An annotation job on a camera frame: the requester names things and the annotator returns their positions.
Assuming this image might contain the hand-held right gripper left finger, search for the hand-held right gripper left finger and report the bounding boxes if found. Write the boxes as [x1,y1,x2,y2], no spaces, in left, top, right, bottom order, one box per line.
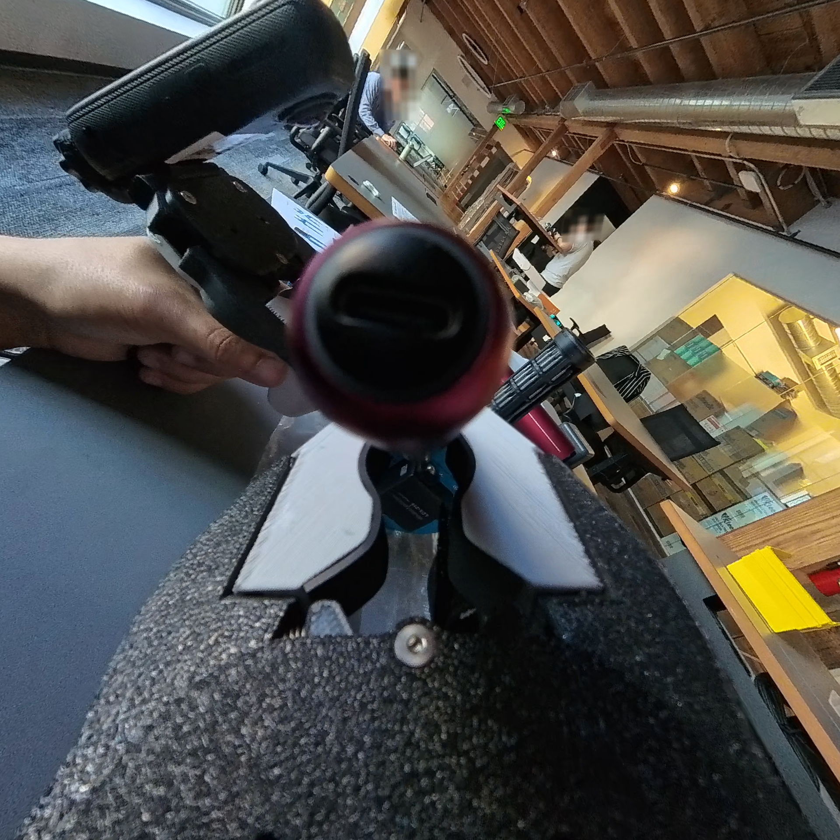
[226,427,389,616]

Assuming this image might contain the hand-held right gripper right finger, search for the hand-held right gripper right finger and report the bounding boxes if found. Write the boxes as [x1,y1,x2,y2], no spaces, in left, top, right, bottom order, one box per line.
[430,413,603,624]

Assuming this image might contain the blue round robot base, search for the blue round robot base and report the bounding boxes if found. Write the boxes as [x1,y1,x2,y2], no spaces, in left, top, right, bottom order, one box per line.
[367,449,460,534]

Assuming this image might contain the red electric screwdriver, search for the red electric screwdriver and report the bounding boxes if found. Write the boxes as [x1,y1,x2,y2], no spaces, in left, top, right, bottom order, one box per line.
[287,220,514,454]

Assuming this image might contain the person's left hand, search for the person's left hand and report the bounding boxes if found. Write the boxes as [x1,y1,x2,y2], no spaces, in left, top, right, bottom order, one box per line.
[0,235,291,396]

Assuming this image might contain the grey power adapter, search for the grey power adapter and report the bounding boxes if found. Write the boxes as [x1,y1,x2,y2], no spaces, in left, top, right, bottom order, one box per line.
[559,421,595,470]

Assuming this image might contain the printed assembly instruction sheet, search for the printed assembly instruction sheet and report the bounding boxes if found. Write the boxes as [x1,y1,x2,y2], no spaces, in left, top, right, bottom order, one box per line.
[269,189,342,253]

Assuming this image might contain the red cylindrical case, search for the red cylindrical case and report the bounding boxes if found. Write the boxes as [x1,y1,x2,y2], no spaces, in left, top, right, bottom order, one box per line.
[515,403,578,463]

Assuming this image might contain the black screwdriver bit holder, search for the black screwdriver bit holder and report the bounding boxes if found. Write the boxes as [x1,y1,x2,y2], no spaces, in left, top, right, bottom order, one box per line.
[491,331,595,421]

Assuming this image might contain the black square-back office chair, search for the black square-back office chair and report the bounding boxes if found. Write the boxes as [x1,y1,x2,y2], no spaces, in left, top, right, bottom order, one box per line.
[642,403,721,462]

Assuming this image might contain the striped jacket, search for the striped jacket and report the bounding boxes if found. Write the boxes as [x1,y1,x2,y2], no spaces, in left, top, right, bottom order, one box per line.
[596,346,652,403]

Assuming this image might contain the wooden pillar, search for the wooden pillar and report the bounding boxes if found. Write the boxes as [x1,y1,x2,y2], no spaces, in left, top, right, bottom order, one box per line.
[718,486,840,573]

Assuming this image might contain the metal duct pipe section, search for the metal duct pipe section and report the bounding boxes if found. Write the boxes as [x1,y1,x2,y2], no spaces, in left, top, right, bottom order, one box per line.
[780,307,840,411]

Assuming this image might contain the silver duct with vent grille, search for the silver duct with vent grille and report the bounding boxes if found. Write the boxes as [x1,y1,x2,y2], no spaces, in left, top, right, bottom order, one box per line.
[561,66,840,142]

